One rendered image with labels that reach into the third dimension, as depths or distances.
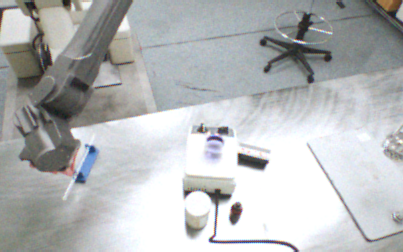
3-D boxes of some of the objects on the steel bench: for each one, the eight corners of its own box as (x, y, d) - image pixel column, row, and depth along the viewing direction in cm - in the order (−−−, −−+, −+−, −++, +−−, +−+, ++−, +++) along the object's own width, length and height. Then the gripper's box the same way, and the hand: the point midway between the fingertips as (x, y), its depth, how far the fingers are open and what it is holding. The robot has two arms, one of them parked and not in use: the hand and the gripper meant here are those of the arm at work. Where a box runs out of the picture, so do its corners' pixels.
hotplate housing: (189, 130, 91) (190, 112, 85) (234, 134, 91) (238, 116, 85) (181, 200, 77) (180, 185, 71) (233, 205, 77) (238, 190, 71)
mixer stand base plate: (305, 141, 90) (306, 139, 90) (363, 128, 95) (365, 126, 94) (367, 242, 73) (369, 241, 72) (436, 220, 77) (439, 218, 76)
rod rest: (87, 148, 86) (84, 140, 83) (100, 150, 85) (97, 142, 83) (72, 180, 79) (68, 172, 77) (85, 182, 79) (82, 175, 76)
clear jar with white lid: (195, 201, 77) (196, 185, 71) (214, 216, 75) (217, 202, 69) (179, 218, 74) (178, 204, 68) (198, 235, 72) (199, 222, 66)
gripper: (73, 121, 61) (92, 163, 73) (23, 113, 61) (50, 157, 73) (58, 150, 56) (80, 189, 69) (3, 141, 57) (35, 182, 69)
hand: (63, 171), depth 70 cm, fingers open, 3 cm apart
